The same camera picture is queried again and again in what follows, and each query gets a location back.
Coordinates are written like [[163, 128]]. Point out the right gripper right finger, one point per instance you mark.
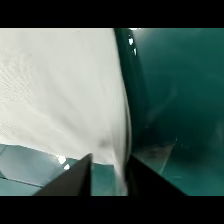
[[150, 181]]

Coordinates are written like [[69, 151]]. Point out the white T-shirt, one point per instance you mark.
[[60, 86]]

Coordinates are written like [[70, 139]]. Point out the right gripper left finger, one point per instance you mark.
[[73, 180]]

